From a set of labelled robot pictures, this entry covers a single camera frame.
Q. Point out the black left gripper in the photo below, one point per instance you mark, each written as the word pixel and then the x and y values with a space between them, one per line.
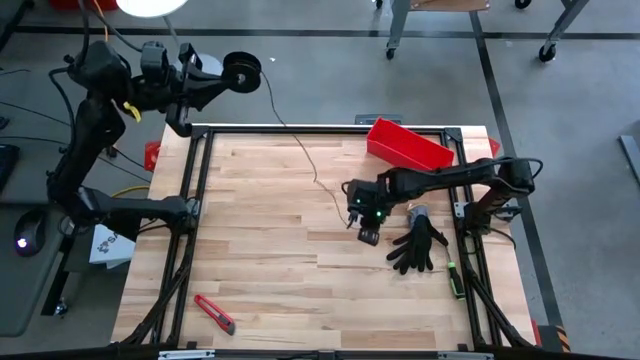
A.
pixel 165 96

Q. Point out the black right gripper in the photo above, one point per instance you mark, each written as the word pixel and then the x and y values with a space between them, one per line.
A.
pixel 370 217

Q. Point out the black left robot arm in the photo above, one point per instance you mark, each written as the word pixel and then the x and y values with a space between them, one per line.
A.
pixel 95 125

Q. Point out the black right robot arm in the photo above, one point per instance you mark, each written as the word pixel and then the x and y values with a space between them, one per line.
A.
pixel 440 179

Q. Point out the black work glove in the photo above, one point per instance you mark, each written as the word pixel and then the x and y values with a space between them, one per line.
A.
pixel 417 245

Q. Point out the red clamp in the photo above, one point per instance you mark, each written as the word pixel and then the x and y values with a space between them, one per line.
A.
pixel 495 147
pixel 535 332
pixel 151 156

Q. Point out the red plastic bin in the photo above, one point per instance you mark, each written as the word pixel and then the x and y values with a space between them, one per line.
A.
pixel 405 145

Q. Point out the black computer box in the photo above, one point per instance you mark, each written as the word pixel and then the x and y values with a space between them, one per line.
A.
pixel 362 120

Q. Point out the white round floor lamp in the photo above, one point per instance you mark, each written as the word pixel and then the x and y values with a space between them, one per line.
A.
pixel 150 6

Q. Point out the red floor object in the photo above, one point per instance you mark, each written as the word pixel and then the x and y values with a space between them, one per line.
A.
pixel 82 4

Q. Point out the red utility knife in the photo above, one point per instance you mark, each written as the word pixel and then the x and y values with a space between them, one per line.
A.
pixel 215 314

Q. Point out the white printed box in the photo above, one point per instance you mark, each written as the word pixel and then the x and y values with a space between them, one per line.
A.
pixel 112 247

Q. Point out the grey cart with wooden shelf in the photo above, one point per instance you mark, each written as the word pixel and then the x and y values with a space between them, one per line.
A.
pixel 398 30

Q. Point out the black computer mouse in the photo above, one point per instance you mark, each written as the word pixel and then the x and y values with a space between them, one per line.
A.
pixel 29 235

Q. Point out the grey desk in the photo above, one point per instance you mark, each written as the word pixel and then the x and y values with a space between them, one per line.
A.
pixel 25 280

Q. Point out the grey floor bar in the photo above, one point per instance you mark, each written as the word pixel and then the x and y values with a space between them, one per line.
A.
pixel 631 160

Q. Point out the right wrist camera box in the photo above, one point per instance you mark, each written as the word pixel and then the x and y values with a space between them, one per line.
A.
pixel 369 236

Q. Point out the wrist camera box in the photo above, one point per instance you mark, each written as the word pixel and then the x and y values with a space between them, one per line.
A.
pixel 154 62
pixel 369 236

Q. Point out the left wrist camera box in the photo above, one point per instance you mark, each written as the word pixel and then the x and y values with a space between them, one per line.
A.
pixel 154 62

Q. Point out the black aluminium table frame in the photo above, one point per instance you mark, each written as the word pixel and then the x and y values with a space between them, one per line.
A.
pixel 204 170

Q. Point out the black table-level camera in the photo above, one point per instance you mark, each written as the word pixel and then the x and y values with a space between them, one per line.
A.
pixel 326 355

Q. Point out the silver frame bracket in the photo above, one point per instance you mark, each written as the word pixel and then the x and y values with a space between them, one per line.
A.
pixel 187 355
pixel 465 356

